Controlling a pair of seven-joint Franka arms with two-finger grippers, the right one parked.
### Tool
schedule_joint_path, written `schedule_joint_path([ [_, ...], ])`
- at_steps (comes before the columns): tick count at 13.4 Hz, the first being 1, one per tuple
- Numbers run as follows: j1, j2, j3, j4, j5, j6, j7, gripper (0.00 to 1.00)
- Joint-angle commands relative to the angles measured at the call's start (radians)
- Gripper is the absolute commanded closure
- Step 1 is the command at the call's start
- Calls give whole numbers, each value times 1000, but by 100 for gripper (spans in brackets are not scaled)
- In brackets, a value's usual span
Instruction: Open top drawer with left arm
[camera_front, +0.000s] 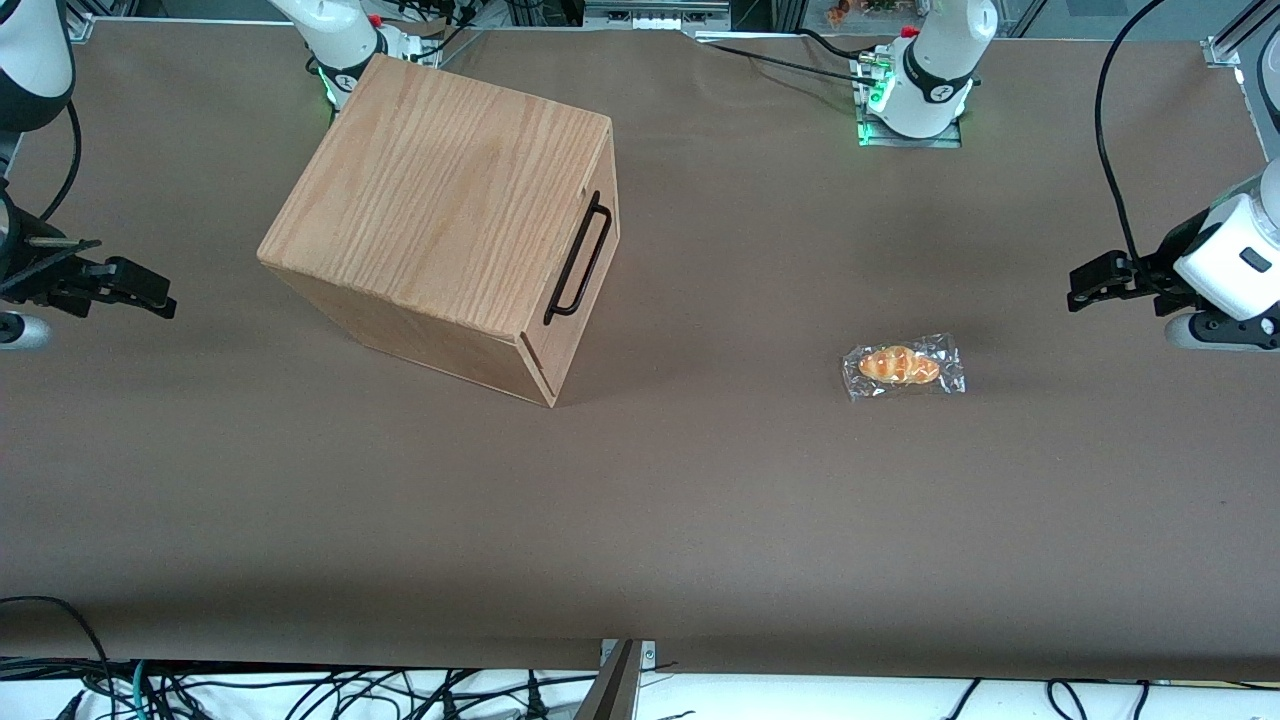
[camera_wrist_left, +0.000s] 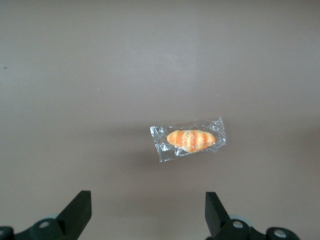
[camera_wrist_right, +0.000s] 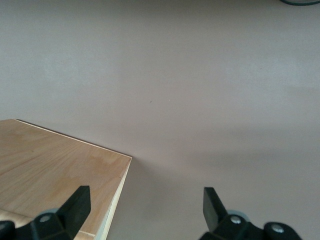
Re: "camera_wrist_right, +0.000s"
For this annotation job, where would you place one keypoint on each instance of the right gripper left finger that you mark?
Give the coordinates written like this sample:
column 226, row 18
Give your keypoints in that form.
column 75, row 207

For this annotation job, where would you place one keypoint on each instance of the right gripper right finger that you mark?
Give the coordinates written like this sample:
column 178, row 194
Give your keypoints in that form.
column 212, row 210

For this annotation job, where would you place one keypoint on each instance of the wooden drawer cabinet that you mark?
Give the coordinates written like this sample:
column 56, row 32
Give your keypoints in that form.
column 50, row 162

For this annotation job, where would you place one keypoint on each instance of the large table cover mat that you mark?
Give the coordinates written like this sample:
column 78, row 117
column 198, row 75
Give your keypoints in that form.
column 187, row 87

